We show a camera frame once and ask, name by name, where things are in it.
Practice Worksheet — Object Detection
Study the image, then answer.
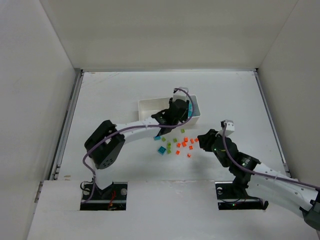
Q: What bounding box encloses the blue lego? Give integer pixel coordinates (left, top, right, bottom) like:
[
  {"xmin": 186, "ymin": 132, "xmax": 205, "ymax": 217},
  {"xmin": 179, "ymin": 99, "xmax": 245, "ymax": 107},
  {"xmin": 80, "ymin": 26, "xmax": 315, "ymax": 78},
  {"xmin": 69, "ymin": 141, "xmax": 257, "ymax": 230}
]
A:
[{"xmin": 187, "ymin": 102, "xmax": 197, "ymax": 118}]

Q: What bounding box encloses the large blue lego brick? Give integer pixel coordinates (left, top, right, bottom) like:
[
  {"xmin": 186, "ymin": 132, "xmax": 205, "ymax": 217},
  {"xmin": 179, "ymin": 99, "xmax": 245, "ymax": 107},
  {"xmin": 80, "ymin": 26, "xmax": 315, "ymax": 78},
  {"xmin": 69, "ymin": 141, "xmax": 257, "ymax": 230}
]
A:
[{"xmin": 157, "ymin": 146, "xmax": 167, "ymax": 155}]

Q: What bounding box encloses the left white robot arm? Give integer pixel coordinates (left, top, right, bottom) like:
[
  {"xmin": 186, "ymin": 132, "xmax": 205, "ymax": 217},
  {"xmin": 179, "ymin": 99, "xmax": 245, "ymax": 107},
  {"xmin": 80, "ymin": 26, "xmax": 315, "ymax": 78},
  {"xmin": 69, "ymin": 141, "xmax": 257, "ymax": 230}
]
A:
[{"xmin": 82, "ymin": 97, "xmax": 194, "ymax": 194}]

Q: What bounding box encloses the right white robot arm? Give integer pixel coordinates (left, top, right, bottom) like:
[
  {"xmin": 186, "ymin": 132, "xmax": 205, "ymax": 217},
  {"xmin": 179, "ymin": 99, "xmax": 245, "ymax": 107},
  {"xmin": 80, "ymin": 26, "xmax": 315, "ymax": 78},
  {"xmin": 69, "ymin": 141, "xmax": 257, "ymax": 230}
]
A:
[{"xmin": 197, "ymin": 129, "xmax": 320, "ymax": 230}]

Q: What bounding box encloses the white three-compartment sorting tray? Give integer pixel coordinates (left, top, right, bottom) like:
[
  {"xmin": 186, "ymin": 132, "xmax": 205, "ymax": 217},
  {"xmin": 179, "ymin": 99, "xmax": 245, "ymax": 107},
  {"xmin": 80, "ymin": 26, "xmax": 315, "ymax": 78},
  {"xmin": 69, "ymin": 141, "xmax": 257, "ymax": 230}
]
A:
[{"xmin": 138, "ymin": 95, "xmax": 201, "ymax": 125}]

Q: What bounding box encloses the green lego stacked pair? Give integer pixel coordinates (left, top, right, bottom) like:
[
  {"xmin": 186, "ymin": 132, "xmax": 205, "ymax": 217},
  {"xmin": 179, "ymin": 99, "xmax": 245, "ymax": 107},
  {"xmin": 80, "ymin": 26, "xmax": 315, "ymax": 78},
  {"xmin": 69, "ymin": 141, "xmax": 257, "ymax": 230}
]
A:
[{"xmin": 166, "ymin": 142, "xmax": 172, "ymax": 149}]

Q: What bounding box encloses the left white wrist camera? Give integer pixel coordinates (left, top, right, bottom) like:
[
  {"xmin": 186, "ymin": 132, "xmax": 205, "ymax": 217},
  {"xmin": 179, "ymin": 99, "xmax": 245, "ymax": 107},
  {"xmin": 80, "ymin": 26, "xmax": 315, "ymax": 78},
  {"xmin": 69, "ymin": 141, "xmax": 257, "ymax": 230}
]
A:
[{"xmin": 172, "ymin": 87, "xmax": 189, "ymax": 102}]

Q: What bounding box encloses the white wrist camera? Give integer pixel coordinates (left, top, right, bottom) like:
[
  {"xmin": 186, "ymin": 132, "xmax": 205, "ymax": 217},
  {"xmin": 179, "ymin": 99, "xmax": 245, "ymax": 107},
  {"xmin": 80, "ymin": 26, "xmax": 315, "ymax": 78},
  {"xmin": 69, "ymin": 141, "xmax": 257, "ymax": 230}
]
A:
[
  {"xmin": 172, "ymin": 87, "xmax": 189, "ymax": 102},
  {"xmin": 219, "ymin": 119, "xmax": 235, "ymax": 137}
]

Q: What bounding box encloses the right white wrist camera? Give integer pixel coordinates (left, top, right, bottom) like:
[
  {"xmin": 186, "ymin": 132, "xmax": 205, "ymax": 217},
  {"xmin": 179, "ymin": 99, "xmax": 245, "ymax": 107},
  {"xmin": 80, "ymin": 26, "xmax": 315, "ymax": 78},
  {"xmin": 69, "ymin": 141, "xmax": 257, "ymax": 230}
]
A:
[{"xmin": 219, "ymin": 119, "xmax": 235, "ymax": 137}]

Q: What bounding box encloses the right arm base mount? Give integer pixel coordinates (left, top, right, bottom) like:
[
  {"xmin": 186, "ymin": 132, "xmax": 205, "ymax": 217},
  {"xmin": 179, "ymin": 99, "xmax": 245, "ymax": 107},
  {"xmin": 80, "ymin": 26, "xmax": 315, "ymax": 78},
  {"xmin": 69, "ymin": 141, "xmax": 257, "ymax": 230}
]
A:
[{"xmin": 215, "ymin": 181, "xmax": 269, "ymax": 211}]

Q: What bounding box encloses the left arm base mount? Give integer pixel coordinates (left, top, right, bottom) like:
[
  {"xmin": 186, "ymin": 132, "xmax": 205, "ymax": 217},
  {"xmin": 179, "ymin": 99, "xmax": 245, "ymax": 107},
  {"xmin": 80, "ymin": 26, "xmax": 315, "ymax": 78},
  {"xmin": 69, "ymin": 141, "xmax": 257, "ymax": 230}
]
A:
[{"xmin": 80, "ymin": 181, "xmax": 128, "ymax": 211}]

